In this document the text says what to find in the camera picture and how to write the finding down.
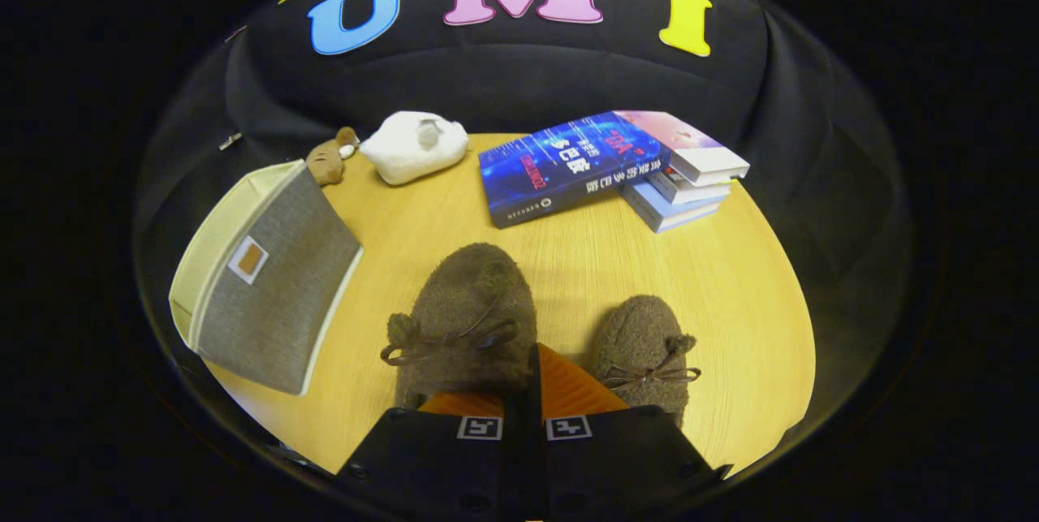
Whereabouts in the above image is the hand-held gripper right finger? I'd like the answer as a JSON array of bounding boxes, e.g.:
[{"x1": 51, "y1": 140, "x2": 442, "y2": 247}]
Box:
[{"x1": 526, "y1": 342, "x2": 734, "y2": 522}]

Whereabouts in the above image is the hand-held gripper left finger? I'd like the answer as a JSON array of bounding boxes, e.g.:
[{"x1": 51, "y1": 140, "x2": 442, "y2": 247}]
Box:
[{"x1": 335, "y1": 347, "x2": 534, "y2": 522}]

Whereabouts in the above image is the brown fuzzy shoe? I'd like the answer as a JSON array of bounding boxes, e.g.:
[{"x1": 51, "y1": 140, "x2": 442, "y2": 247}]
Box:
[
  {"x1": 380, "y1": 242, "x2": 540, "y2": 409},
  {"x1": 590, "y1": 295, "x2": 702, "y2": 428}
]

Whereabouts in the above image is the grey and cream storage box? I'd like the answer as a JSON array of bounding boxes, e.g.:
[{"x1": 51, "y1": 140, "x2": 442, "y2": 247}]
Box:
[{"x1": 168, "y1": 159, "x2": 364, "y2": 397}]

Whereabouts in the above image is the white book with dark spine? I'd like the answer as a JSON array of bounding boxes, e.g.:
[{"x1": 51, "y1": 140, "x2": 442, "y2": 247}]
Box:
[{"x1": 645, "y1": 165, "x2": 733, "y2": 205}]

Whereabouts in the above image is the blue hardcover book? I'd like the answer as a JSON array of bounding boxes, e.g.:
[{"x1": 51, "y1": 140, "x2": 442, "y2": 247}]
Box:
[{"x1": 477, "y1": 110, "x2": 673, "y2": 229}]

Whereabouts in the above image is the white plush toy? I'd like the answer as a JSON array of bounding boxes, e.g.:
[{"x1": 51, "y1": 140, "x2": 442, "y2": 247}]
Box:
[{"x1": 359, "y1": 110, "x2": 470, "y2": 186}]

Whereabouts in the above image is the brown teddy bear plush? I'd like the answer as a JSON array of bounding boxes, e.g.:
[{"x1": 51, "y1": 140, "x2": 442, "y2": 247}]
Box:
[{"x1": 305, "y1": 127, "x2": 360, "y2": 187}]

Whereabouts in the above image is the pink cover book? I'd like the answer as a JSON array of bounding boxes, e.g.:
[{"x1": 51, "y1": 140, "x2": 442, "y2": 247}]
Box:
[{"x1": 613, "y1": 110, "x2": 751, "y2": 187}]

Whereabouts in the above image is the black backdrop cloth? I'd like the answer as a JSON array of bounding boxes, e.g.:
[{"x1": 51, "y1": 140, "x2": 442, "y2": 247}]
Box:
[{"x1": 134, "y1": 0, "x2": 916, "y2": 466}]

